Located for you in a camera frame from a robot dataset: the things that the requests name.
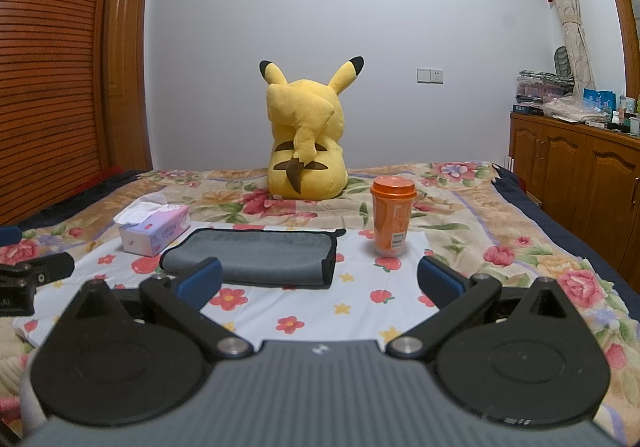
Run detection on purple and grey towel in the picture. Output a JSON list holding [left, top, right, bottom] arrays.
[[158, 227, 348, 289]]

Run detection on pink and white tissue box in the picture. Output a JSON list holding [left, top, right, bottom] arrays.
[[113, 202, 191, 257]]

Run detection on black ribbed pad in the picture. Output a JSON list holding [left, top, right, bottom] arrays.
[[553, 46, 574, 78]]

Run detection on beige bagged cloth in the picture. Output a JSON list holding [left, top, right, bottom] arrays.
[[542, 94, 609, 126]]

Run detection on yellow plush toy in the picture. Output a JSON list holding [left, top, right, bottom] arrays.
[[258, 56, 365, 201]]

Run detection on wooden door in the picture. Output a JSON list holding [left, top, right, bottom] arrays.
[[102, 0, 154, 174]]

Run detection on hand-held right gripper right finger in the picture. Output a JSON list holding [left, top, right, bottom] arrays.
[[385, 255, 584, 364]]

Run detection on wooden louvered wardrobe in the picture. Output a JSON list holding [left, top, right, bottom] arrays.
[[0, 0, 124, 226]]

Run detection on blue printed box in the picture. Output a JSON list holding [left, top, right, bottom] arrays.
[[582, 88, 617, 118]]

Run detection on orange cup with lid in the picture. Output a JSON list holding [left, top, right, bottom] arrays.
[[369, 176, 418, 257]]

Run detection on wooden window frame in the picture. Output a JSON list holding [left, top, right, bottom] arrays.
[[592, 0, 640, 99]]

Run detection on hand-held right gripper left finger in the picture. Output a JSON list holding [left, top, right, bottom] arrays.
[[65, 256, 256, 361]]

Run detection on beige patterned curtain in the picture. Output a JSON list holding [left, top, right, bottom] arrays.
[[524, 0, 597, 91]]

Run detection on stack of bagged cloths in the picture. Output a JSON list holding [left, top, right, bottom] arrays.
[[517, 70, 574, 105]]

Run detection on wooden cabinet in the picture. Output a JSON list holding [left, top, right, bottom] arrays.
[[508, 111, 640, 274]]

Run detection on white flower-print cloth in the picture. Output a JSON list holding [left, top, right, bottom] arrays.
[[13, 221, 448, 349]]

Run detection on floral blanket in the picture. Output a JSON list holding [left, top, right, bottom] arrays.
[[0, 160, 628, 434]]

